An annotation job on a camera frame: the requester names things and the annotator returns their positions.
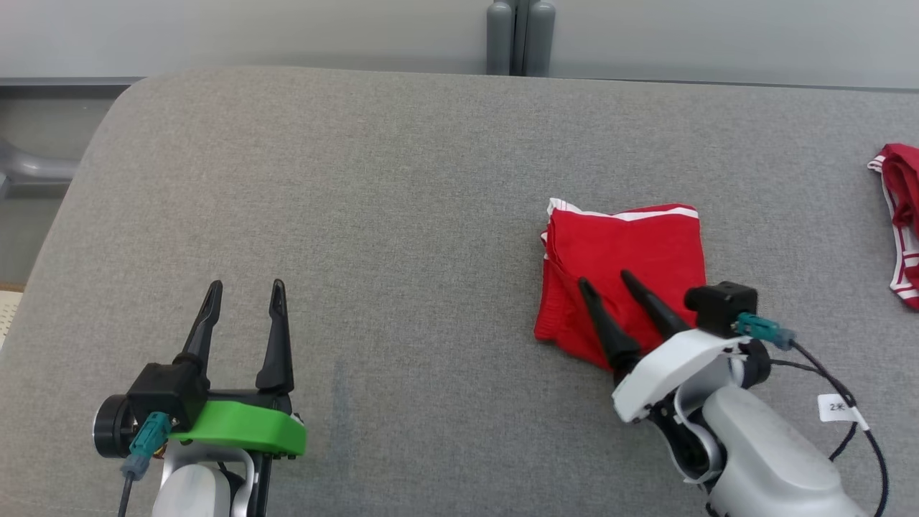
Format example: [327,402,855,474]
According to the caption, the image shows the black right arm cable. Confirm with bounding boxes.
[768,341,891,517]

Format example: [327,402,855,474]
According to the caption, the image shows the teal cable connector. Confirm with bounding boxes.
[120,411,173,480]
[732,312,798,351]

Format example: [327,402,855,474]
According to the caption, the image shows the grey metal frame post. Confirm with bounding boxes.
[486,0,557,77]

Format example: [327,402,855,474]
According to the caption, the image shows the red Bulls jersey shirt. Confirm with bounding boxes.
[867,143,919,311]

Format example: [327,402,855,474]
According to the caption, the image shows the white printed cable label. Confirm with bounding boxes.
[818,393,871,432]

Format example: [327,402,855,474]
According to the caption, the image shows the white perforated panel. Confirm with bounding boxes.
[0,291,22,351]

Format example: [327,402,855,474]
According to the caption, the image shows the grey fabric sofa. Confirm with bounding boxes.
[0,67,919,517]

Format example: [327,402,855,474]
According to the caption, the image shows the teal right cable connector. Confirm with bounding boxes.
[732,312,798,351]

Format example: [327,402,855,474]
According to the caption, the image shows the teal left cable connector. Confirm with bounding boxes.
[120,411,173,480]

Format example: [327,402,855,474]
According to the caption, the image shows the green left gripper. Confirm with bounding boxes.
[167,279,308,460]

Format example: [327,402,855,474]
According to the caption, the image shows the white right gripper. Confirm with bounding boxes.
[577,269,753,424]

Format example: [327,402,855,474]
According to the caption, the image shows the grey metal tube leg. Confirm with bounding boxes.
[0,138,80,200]

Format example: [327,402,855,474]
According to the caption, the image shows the red shorts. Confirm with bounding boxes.
[533,197,708,372]

